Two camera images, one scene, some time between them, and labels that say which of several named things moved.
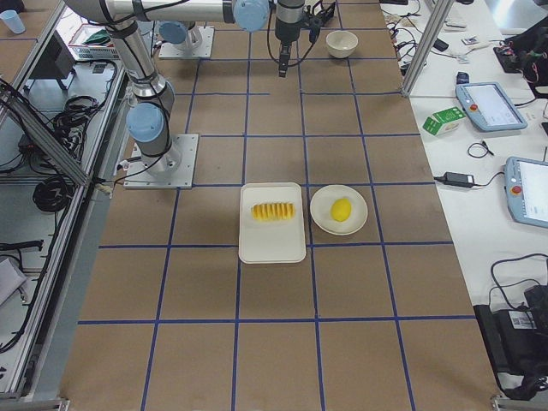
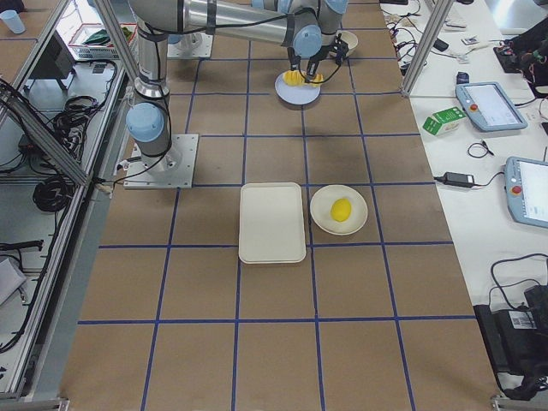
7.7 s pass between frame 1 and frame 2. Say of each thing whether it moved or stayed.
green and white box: stayed
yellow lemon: stayed
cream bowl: stayed
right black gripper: moved
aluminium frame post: stayed
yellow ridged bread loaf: moved
